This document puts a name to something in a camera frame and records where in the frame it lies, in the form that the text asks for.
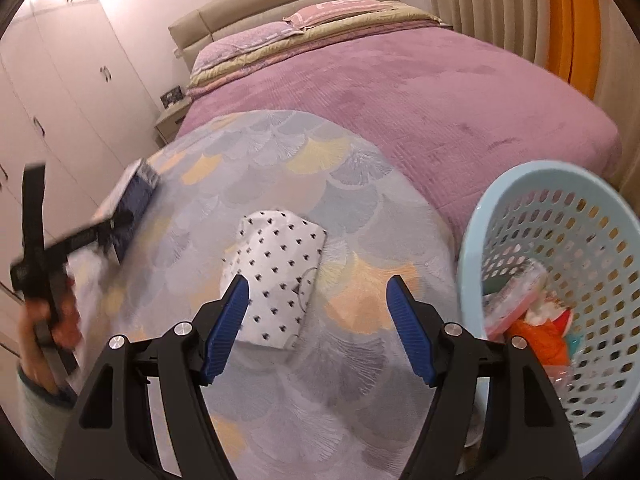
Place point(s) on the purple bed cover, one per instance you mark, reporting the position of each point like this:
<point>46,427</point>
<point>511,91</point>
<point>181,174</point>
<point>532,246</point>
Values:
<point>449,111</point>

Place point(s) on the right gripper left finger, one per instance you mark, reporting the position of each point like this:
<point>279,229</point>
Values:
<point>141,392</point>

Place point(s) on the red white paper cup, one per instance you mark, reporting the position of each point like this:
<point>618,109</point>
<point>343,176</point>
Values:
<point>550,309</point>

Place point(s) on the orange curtain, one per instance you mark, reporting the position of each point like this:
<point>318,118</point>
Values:
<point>574,50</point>

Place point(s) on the pink right pillow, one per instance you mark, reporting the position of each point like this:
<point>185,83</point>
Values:
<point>329,11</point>

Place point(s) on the pink packet in plastic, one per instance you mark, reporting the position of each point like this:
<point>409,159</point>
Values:
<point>513,299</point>

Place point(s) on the grey bedside table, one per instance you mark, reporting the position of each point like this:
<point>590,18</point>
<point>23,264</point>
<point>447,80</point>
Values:
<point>170,120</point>

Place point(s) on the patterned round table cloth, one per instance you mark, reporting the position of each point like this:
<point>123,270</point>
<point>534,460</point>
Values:
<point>317,220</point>

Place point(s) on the white heart-patterned pouch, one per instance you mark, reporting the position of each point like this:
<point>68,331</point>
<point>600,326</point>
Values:
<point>279,254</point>

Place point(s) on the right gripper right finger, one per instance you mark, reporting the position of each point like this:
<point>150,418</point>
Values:
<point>526,434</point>

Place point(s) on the person's left hand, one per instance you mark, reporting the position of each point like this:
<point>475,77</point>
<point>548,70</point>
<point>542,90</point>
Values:
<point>34,333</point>

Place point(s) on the white wardrobe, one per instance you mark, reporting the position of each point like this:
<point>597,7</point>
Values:
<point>70,99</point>

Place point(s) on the light blue plastic basket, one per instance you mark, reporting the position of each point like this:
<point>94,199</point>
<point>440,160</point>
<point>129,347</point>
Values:
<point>587,236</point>

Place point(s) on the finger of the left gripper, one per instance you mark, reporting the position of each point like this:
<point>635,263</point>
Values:
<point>115,232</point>
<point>34,180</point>

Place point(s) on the orange plastic bag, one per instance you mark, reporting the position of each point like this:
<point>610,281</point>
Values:
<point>545,340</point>

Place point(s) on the purple left pillow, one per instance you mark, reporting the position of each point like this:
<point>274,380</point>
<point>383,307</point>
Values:
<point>244,42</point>

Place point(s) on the small dark photo frame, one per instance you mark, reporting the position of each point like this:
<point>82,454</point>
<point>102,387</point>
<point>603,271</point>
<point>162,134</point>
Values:
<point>172,96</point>

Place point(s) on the folded beige quilt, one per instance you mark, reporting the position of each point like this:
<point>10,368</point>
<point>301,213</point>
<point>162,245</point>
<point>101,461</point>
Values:
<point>209,74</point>

